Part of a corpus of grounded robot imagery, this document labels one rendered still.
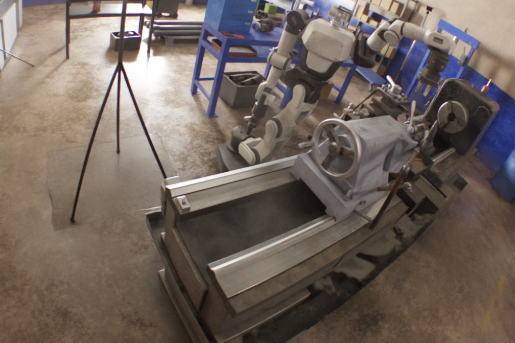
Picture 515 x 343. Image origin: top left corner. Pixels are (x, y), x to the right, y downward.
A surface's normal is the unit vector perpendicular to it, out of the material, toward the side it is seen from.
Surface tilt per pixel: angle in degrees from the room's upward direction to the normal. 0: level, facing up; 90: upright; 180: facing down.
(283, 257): 0
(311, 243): 0
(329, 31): 46
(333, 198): 90
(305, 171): 90
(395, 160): 79
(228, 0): 90
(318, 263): 0
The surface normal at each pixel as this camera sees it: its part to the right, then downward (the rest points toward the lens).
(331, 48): -0.39, 0.49
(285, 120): -0.77, 0.21
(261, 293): 0.26, -0.76
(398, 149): -0.14, 0.40
